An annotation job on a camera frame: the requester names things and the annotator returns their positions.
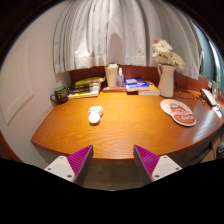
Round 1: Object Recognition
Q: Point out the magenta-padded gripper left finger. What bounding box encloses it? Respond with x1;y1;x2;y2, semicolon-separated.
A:
43;144;95;187

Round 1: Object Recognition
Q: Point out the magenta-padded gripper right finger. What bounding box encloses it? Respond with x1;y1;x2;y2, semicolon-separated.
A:
133;144;183;186

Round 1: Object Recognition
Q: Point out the white computer mouse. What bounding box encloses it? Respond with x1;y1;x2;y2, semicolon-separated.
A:
87;105;105;126

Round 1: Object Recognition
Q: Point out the pink round mouse pad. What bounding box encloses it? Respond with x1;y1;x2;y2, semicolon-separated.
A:
159;98;198;128

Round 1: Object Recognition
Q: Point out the dark green mug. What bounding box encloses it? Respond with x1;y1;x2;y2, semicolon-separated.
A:
49;85;70;105

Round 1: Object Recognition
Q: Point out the white and yellow book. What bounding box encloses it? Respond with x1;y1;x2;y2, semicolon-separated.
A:
68;87;103;100

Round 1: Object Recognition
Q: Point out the orange book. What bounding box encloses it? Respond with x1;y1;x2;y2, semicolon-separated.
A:
137;80;161;97

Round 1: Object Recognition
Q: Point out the white card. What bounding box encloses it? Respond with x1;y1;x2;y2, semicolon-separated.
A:
213;105;224;118

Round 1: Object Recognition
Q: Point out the dark book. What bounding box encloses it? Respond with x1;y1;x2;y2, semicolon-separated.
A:
67;83;101;94

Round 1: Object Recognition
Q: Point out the white ceramic vase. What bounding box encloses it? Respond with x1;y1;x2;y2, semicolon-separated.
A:
156;63;177;99

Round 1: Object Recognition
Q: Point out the white flat device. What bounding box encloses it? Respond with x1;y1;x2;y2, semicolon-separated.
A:
200;87;218;108

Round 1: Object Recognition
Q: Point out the blue book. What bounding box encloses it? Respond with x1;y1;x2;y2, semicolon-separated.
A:
124;77;151;93

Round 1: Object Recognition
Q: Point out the yellow and black book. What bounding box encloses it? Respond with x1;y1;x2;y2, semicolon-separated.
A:
73;76;106;87

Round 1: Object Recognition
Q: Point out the red-brown book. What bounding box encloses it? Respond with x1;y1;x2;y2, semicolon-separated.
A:
101;85;128;93

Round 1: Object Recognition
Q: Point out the clear spray bottle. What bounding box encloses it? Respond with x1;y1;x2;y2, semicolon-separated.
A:
116;67;125;89

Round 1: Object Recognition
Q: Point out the cream lidded tumbler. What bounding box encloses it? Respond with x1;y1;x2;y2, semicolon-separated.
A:
104;62;119;88

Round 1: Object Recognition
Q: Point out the white flower bouquet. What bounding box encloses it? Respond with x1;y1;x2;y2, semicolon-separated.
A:
151;37;187;72

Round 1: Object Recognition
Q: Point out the window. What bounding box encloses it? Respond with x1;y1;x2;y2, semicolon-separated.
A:
194;26;224;94

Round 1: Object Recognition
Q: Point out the white curtain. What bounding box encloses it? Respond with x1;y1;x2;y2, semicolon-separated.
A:
52;0;204;80

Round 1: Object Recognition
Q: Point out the black cable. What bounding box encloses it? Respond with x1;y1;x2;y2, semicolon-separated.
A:
175;88;201;101

